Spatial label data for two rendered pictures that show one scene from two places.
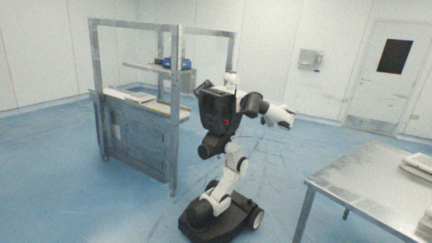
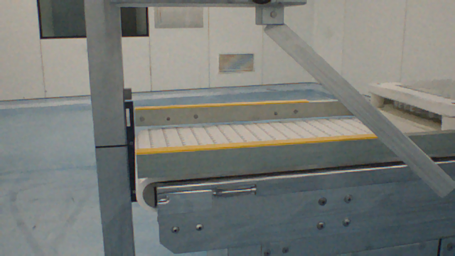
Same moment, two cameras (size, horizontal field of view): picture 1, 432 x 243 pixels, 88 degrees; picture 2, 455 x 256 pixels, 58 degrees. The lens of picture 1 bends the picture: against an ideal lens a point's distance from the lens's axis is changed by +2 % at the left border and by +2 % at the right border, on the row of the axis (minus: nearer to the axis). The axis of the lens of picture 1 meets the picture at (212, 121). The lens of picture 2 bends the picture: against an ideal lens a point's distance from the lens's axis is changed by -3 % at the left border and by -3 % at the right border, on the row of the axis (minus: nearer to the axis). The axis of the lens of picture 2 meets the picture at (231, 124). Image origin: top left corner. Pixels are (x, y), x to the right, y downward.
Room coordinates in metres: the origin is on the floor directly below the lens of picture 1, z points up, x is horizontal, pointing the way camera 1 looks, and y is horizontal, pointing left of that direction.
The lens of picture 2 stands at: (2.62, -0.01, 1.02)
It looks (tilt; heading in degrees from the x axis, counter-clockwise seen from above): 14 degrees down; 137
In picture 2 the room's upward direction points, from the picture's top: straight up
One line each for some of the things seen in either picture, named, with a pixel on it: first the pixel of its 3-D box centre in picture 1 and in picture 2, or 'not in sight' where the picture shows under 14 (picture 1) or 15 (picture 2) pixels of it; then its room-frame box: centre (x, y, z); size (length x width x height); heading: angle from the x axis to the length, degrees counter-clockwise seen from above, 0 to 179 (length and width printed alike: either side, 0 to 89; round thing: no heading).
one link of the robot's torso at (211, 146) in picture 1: (216, 143); not in sight; (1.48, -0.04, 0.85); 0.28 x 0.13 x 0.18; 140
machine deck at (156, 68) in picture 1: (159, 67); not in sight; (2.20, 0.57, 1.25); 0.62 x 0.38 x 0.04; 60
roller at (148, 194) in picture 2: not in sight; (151, 163); (2.07, 0.32, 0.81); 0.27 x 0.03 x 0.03; 150
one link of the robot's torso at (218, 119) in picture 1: (222, 109); not in sight; (1.51, -0.06, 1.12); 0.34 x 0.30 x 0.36; 50
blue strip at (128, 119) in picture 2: not in sight; (131, 153); (1.94, 0.37, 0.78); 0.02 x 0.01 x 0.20; 60
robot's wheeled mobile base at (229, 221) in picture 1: (217, 207); not in sight; (1.56, -0.10, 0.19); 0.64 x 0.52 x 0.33; 140
